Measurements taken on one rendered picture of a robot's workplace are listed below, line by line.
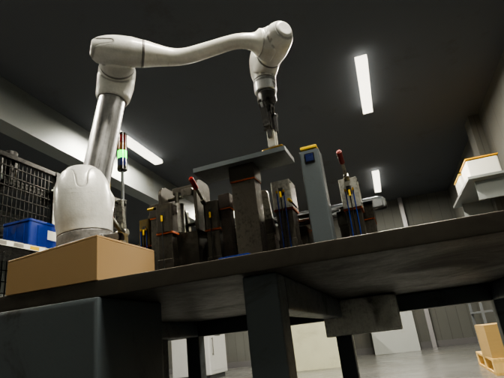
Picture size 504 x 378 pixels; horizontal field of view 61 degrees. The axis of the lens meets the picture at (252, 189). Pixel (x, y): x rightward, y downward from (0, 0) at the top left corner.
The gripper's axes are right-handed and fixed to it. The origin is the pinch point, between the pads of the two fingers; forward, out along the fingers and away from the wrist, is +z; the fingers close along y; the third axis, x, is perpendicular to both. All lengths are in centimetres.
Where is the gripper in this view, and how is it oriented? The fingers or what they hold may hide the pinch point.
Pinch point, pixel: (272, 139)
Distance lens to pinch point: 163.0
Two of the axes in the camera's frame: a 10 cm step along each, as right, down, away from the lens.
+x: -8.8, 2.5, 4.1
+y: 4.7, 2.5, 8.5
